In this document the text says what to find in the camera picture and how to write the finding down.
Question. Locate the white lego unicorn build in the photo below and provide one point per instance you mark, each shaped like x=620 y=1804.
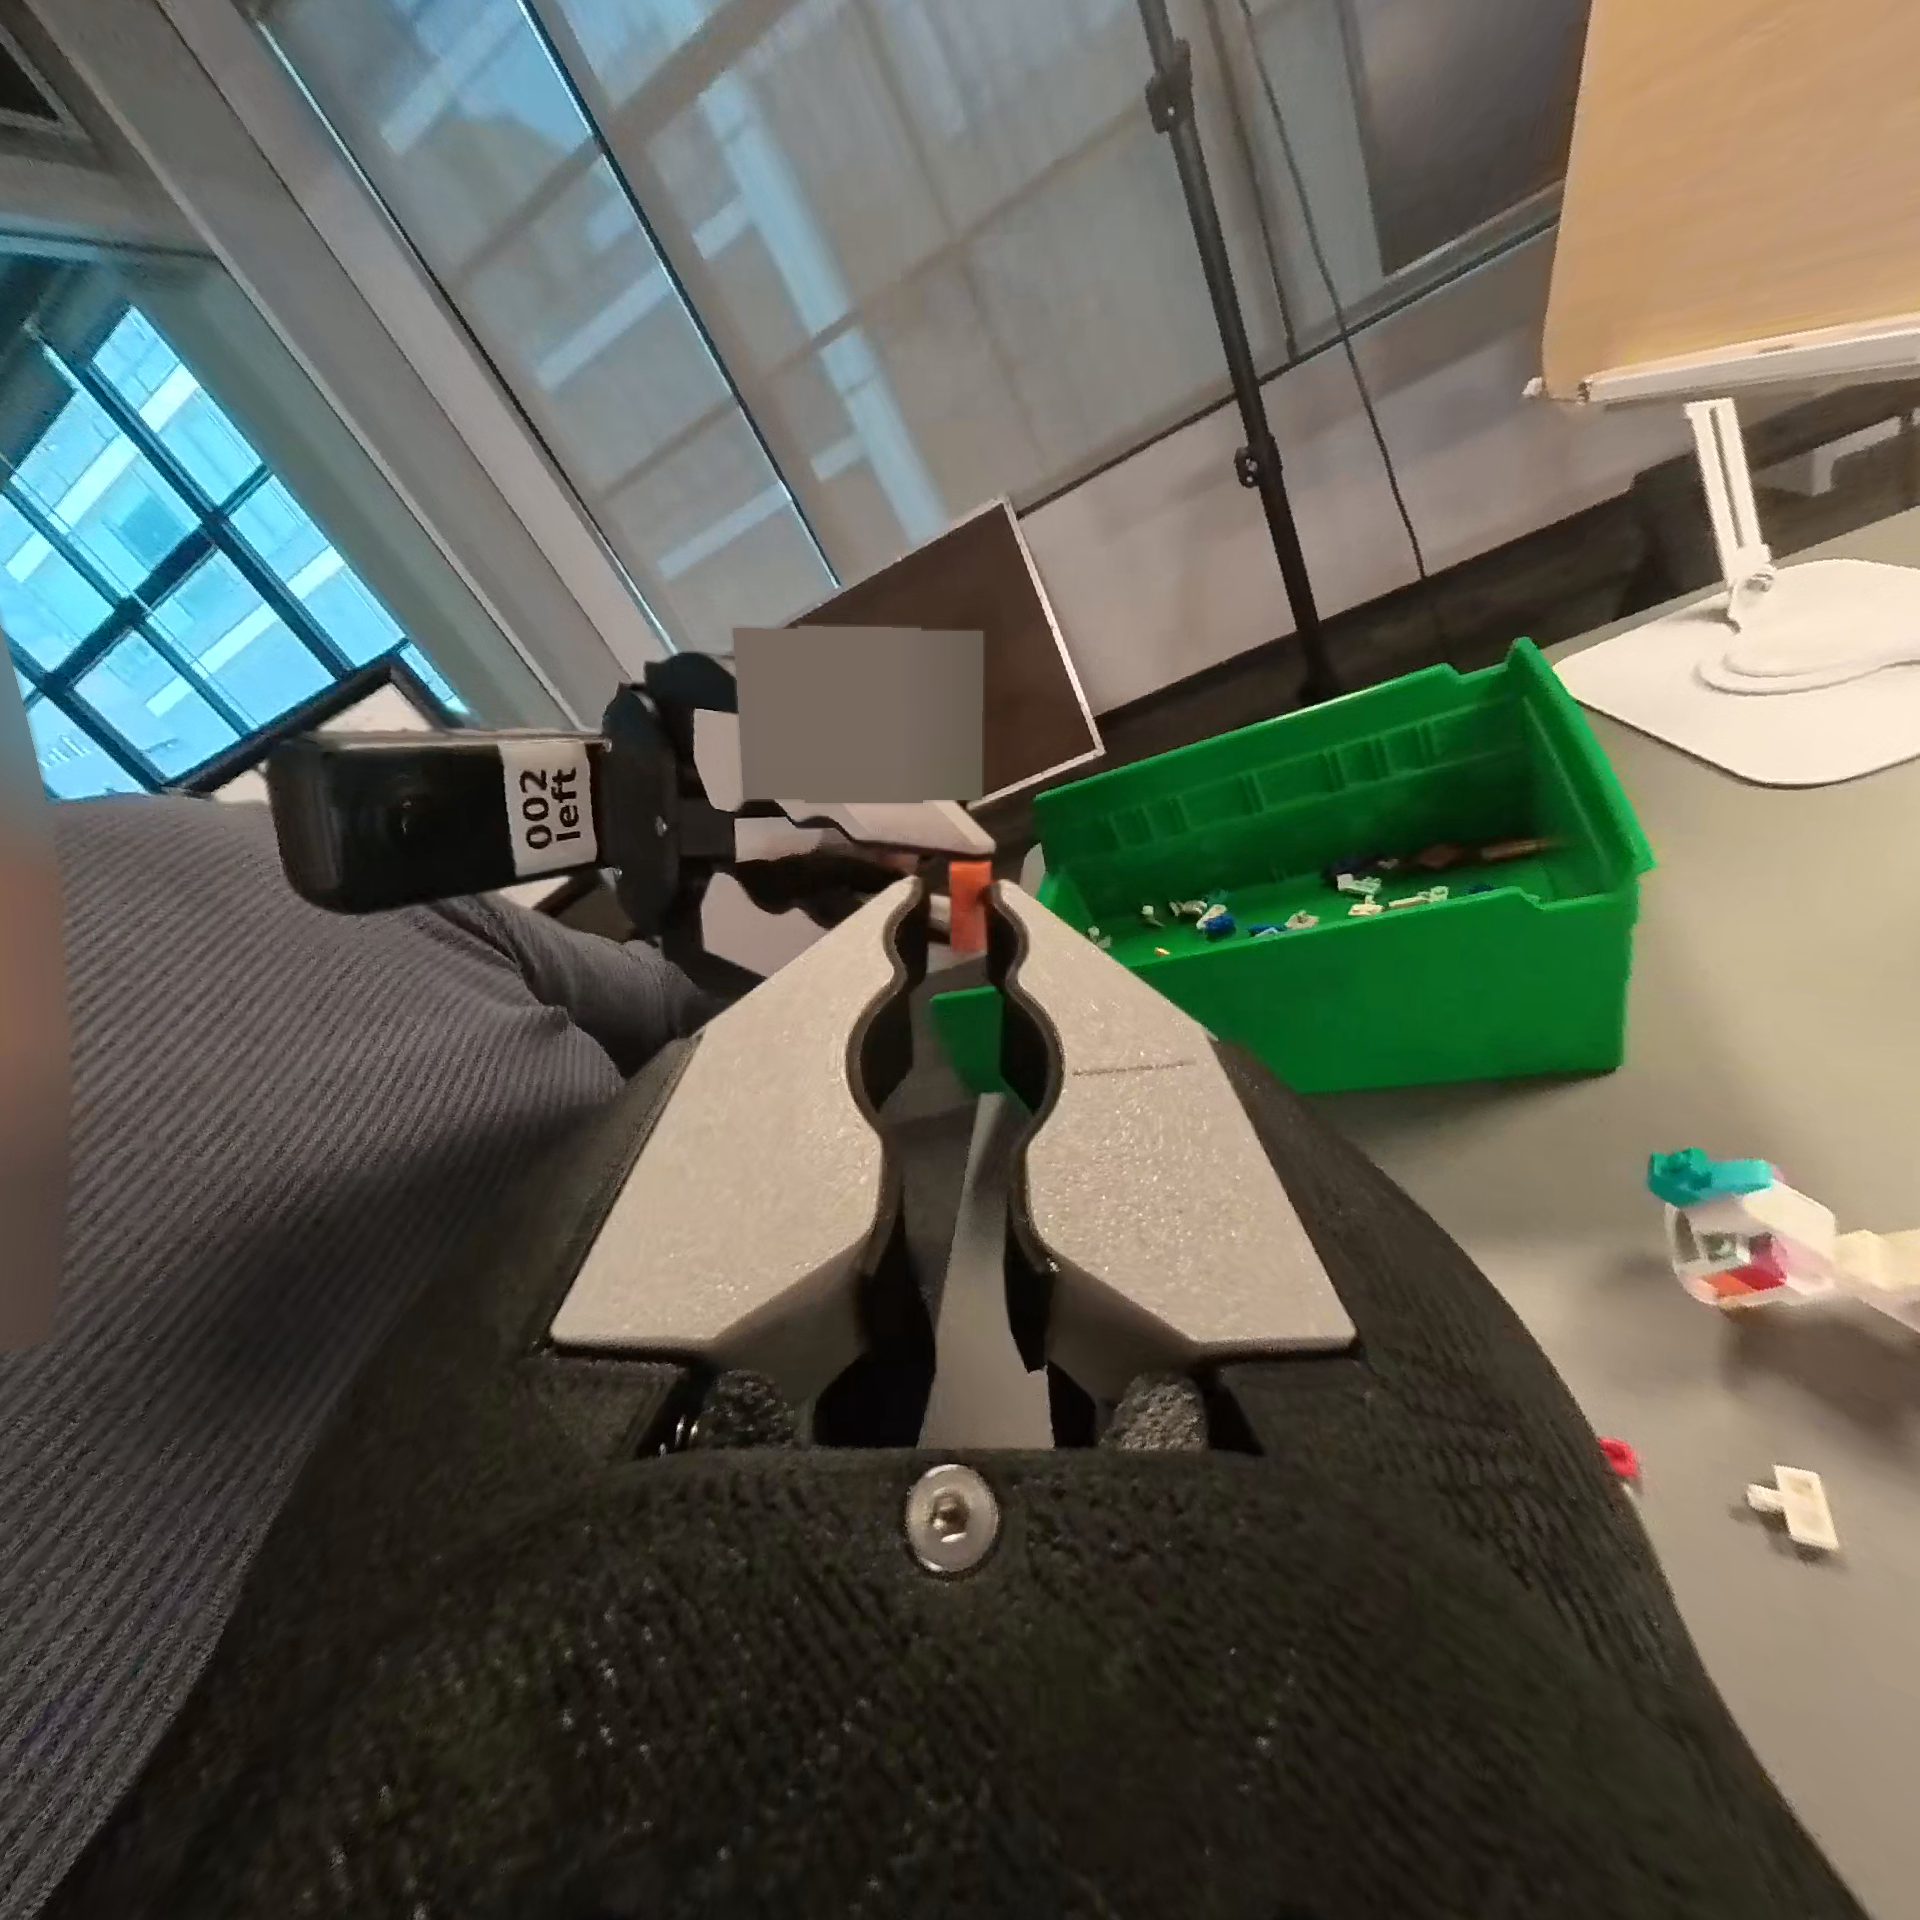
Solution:
x=1770 y=1247

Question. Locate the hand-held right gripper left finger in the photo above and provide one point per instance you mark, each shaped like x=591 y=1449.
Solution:
x=725 y=1185

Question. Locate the brown cardboard box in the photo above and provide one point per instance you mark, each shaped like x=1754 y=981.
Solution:
x=1037 y=659

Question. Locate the orange lego piece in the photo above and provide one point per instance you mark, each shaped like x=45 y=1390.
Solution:
x=972 y=908

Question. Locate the person's grey sweater torso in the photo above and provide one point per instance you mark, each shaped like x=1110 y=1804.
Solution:
x=266 y=1205

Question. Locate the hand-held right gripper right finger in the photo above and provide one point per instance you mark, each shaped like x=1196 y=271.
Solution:
x=1181 y=1205

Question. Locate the red lego piece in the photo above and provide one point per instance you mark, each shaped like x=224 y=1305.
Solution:
x=1617 y=1464

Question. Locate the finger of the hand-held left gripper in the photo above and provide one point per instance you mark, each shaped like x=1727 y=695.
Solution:
x=918 y=827
x=784 y=844

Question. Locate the thin black light stand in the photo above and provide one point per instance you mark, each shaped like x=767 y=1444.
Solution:
x=1248 y=375

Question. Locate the pile of loose lego pieces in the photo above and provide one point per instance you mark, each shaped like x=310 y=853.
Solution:
x=1355 y=889

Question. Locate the small white lego piece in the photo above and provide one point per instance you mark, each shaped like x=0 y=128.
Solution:
x=1801 y=1508

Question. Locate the wooden board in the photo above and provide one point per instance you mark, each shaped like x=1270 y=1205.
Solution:
x=1727 y=179

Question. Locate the person's left forearm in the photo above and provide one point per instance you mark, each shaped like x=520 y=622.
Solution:
x=597 y=975

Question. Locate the green plastic bin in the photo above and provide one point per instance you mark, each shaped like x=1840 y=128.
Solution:
x=1395 y=1006

